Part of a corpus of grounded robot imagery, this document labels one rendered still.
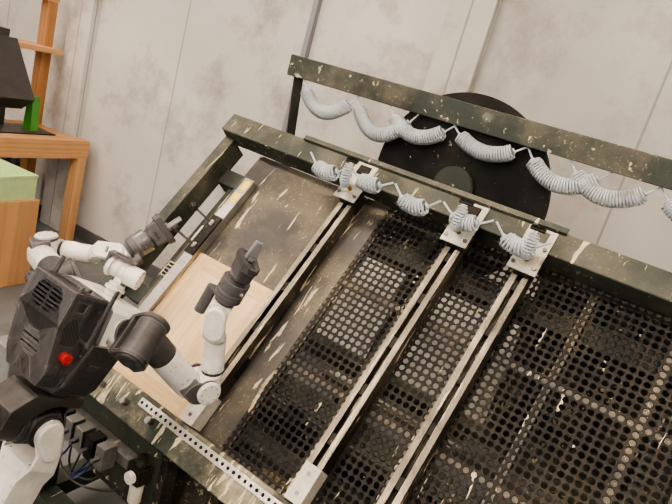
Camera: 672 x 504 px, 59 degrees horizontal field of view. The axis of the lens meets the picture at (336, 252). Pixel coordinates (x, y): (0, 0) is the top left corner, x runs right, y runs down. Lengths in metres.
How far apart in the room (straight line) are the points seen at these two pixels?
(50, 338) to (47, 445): 0.36
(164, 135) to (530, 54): 3.12
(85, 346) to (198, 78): 3.77
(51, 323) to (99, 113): 4.50
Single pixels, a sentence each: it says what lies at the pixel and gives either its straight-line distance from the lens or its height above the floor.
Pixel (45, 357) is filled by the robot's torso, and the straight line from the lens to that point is 1.84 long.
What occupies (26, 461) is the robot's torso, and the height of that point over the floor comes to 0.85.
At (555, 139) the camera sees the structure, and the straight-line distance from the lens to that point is 2.48.
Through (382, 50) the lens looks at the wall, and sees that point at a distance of 4.42.
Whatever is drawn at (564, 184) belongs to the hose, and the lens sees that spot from 2.43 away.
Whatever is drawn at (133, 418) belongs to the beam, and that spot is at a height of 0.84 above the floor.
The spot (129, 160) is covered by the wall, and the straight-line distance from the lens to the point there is 5.87.
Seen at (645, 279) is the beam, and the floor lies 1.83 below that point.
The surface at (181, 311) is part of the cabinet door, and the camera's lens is 2.44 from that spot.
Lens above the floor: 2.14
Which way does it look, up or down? 15 degrees down
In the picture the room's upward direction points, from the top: 16 degrees clockwise
